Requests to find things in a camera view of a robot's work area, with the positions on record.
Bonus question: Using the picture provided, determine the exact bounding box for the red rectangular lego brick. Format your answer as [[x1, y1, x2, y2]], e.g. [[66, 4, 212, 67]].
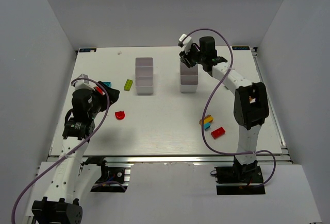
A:
[[211, 127, 225, 139]]

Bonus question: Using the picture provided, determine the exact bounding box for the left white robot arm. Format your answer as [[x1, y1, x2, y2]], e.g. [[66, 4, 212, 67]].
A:
[[31, 78, 120, 223]]

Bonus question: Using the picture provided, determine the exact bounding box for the blue table label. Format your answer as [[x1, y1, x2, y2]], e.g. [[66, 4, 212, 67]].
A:
[[232, 46, 250, 50], [78, 48, 97, 53]]

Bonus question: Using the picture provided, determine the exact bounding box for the aluminium rail frame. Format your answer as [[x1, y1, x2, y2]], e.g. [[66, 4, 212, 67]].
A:
[[47, 154, 292, 165]]

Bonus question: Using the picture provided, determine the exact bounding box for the yellow orange teal lego stack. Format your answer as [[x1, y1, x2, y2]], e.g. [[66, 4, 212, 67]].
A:
[[199, 114, 214, 131]]

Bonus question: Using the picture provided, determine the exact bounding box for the right blue table label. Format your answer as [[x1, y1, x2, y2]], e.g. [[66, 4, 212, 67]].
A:
[[232, 46, 250, 50]]

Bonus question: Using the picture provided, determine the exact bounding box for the left white divided container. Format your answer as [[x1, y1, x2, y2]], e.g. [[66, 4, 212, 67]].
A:
[[135, 57, 154, 95]]

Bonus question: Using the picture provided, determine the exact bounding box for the right white divided container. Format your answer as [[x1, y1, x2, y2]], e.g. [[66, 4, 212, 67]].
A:
[[179, 62, 199, 93]]

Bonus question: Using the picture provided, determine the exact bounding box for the lime green lego plate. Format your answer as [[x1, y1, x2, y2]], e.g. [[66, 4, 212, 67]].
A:
[[123, 79, 133, 92]]

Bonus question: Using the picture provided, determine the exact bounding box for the left blue table label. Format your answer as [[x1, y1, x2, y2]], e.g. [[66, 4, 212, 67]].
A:
[[78, 48, 97, 53]]

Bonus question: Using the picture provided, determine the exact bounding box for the white divided container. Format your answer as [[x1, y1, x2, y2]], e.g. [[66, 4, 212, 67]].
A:
[[135, 57, 154, 95], [179, 62, 199, 93]]

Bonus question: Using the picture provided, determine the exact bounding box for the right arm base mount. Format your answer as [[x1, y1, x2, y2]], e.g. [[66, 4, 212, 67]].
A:
[[210, 166, 266, 196]]

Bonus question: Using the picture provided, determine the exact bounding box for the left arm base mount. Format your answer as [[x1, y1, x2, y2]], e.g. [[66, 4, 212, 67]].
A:
[[81, 157, 127, 193]]

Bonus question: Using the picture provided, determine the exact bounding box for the red round lego piece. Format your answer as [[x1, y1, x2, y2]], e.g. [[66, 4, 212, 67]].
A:
[[94, 86, 105, 95]]

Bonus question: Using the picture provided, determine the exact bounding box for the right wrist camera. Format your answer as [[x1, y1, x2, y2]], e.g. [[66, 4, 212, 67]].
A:
[[178, 33, 193, 54]]

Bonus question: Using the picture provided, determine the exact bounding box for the teal lego brick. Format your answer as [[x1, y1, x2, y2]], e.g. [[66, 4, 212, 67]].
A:
[[103, 81, 112, 88]]

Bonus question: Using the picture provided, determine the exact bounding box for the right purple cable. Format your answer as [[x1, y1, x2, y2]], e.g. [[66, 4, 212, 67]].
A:
[[184, 29, 277, 188]]

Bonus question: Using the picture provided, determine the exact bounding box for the small red curved lego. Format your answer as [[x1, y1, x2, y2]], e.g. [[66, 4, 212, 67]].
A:
[[114, 111, 126, 120]]

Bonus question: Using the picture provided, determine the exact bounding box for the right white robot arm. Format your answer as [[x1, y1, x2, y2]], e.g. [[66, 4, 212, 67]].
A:
[[179, 34, 269, 174]]

